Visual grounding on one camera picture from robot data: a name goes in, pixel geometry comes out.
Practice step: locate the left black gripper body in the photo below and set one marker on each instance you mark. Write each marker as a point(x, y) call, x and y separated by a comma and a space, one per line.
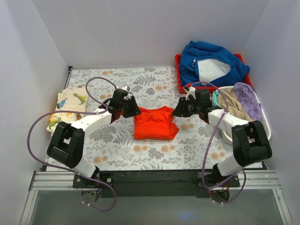
point(131, 107)

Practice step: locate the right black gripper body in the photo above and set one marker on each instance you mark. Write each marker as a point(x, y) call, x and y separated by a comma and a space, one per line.
point(185, 108)

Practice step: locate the orange t shirt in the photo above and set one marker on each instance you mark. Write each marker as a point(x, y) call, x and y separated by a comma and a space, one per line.
point(155, 124)

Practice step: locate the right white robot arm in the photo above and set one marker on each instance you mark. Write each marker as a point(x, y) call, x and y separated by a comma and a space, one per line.
point(249, 139)

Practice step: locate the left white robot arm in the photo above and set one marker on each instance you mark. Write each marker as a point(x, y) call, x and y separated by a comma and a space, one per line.
point(67, 143)

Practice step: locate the floral tablecloth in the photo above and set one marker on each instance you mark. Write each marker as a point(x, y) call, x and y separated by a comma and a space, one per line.
point(113, 147)

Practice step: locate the beige garment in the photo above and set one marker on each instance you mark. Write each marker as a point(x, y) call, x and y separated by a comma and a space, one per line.
point(234, 106)

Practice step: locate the dinosaur print folded cloth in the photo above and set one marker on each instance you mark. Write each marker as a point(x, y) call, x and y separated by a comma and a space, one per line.
point(73, 99)

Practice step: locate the blue zip jacket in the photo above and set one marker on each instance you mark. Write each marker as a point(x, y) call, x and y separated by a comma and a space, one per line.
point(204, 63)

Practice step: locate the purple garment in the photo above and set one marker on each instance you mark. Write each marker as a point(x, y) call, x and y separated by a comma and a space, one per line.
point(246, 96)

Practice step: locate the white laundry basket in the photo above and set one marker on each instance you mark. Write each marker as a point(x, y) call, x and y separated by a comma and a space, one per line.
point(264, 122)

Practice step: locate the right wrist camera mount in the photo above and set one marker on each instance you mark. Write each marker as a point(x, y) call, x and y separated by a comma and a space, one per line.
point(190, 92)

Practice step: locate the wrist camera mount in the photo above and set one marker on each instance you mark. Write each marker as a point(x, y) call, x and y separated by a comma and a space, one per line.
point(128, 94)
point(190, 92)

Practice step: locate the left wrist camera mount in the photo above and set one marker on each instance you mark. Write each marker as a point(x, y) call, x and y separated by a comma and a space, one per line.
point(128, 94)

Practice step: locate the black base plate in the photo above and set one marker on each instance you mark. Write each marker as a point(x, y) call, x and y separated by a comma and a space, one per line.
point(155, 183)

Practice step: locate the aluminium frame rail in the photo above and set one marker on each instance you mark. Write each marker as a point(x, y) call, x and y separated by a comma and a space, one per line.
point(58, 181)

